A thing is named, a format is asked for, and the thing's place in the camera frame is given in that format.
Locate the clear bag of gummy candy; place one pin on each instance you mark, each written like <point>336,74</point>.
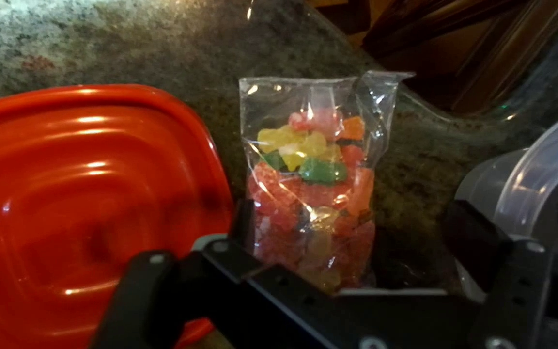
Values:
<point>319,195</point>

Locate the clear plastic bowl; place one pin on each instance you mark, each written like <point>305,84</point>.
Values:
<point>538,175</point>

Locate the wooden lower cabinet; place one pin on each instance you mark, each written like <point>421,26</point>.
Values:
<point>421,40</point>

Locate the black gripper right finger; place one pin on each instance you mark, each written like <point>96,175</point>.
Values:
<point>518,297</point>

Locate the red plastic bowl lid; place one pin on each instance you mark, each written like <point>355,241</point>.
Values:
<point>78,206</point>

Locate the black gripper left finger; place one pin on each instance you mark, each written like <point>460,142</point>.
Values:
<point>156,297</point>

